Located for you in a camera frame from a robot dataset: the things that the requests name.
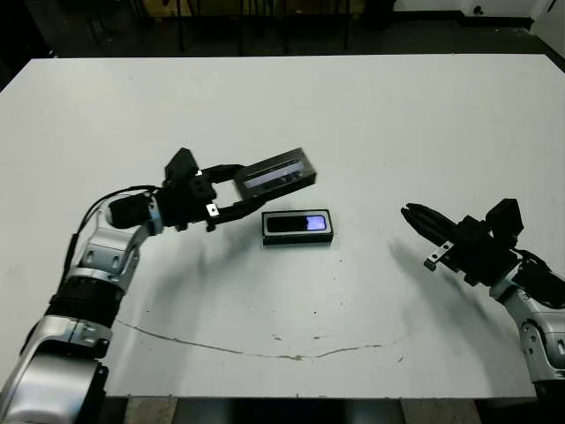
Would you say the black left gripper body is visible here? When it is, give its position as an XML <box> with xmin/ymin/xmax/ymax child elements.
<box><xmin>158</xmin><ymin>171</ymin><xmax>222</xmax><ymax>234</ymax></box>

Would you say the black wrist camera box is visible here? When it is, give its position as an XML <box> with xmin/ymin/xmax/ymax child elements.
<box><xmin>485</xmin><ymin>198</ymin><xmax>525</xmax><ymax>242</ymax></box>
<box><xmin>164</xmin><ymin>148</ymin><xmax>200</xmax><ymax>185</ymax></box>

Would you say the black waste bin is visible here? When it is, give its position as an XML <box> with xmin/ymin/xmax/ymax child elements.
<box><xmin>362</xmin><ymin>0</ymin><xmax>396</xmax><ymax>30</ymax></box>

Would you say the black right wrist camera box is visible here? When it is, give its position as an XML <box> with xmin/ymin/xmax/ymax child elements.
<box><xmin>485</xmin><ymin>198</ymin><xmax>525</xmax><ymax>242</ymax></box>

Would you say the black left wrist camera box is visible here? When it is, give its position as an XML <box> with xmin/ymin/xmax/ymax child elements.
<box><xmin>164</xmin><ymin>148</ymin><xmax>200</xmax><ymax>185</ymax></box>

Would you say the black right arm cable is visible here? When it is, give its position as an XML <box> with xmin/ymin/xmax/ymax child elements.
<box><xmin>514</xmin><ymin>249</ymin><xmax>555</xmax><ymax>275</ymax></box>

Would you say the grey chair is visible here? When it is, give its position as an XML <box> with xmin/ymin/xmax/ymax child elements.
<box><xmin>86</xmin><ymin>0</ymin><xmax>145</xmax><ymax>43</ymax></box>

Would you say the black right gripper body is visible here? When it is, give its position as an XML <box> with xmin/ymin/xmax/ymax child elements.
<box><xmin>423</xmin><ymin>215</ymin><xmax>522</xmax><ymax>287</ymax></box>

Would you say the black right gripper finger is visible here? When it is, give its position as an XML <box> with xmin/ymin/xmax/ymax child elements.
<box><xmin>406</xmin><ymin>201</ymin><xmax>461</xmax><ymax>233</ymax></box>
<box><xmin>400</xmin><ymin>206</ymin><xmax>456</xmax><ymax>245</ymax></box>

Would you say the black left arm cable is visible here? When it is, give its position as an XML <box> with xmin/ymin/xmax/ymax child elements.
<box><xmin>61</xmin><ymin>185</ymin><xmax>164</xmax><ymax>284</ymax></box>

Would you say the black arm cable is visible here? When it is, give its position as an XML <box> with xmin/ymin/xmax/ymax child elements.
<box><xmin>514</xmin><ymin>249</ymin><xmax>555</xmax><ymax>275</ymax></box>
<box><xmin>61</xmin><ymin>185</ymin><xmax>164</xmax><ymax>284</ymax></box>

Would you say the black mesh chair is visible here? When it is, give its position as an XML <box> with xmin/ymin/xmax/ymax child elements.
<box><xmin>176</xmin><ymin>0</ymin><xmax>247</xmax><ymax>57</ymax></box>

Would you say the black box base white insert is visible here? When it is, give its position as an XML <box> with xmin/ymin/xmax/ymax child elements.
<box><xmin>260</xmin><ymin>208</ymin><xmax>335</xmax><ymax>247</ymax></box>

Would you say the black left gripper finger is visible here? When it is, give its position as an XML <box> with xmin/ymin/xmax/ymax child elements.
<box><xmin>197</xmin><ymin>163</ymin><xmax>246</xmax><ymax>186</ymax></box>
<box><xmin>215</xmin><ymin>196</ymin><xmax>271</xmax><ymax>222</ymax></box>

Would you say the black box lid silver stripe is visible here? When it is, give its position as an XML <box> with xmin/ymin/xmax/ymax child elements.
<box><xmin>232</xmin><ymin>148</ymin><xmax>319</xmax><ymax>199</ymax></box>

